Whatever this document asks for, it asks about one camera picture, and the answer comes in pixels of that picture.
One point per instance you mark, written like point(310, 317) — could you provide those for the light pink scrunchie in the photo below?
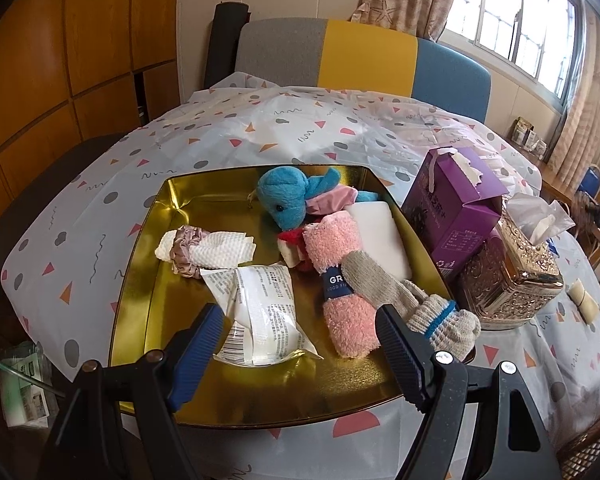
point(325, 202)

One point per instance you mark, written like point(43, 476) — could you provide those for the dusty pink satin scrunchie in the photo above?
point(185, 255)

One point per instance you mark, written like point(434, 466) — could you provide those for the purple carton box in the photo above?
point(450, 220)

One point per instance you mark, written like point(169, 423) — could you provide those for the stack of small boxes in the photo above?
point(530, 135)

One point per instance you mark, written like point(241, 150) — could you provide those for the black rolled mat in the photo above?
point(225, 45)

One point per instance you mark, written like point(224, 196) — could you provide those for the cream gauze cloth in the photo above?
point(582, 302)

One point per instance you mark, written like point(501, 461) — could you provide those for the barred window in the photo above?
point(520, 25)

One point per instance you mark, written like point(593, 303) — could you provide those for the red and white soft toy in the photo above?
point(290, 235)

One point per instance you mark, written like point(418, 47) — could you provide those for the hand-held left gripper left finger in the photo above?
point(200, 345)

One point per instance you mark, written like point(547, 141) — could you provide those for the white waffle cloth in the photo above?
point(220, 252)

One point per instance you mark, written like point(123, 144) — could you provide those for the blue plush elephant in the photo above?
point(285, 200)

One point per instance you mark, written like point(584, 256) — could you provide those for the white knit work glove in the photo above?
point(430, 315)

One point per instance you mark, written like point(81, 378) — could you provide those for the grey yellow blue chair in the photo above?
point(365, 55)

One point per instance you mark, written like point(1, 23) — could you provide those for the gold metal tray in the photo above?
point(180, 200)

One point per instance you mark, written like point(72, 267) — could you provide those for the ornate gold tissue box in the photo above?
point(505, 280)

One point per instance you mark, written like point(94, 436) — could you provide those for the wooden wall cabinet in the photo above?
point(55, 60)

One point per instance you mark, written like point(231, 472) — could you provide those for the green and white packet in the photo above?
point(25, 385)

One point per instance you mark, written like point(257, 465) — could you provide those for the wooden side desk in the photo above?
point(562, 187)

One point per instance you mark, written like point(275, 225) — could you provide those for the white plastic packet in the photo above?
point(265, 320)

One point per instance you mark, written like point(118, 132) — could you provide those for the pink fuzzy sock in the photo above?
point(350, 330)

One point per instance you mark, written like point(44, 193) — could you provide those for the white foam block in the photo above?
point(380, 240)

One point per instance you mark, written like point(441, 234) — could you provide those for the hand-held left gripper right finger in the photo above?
point(400, 355)

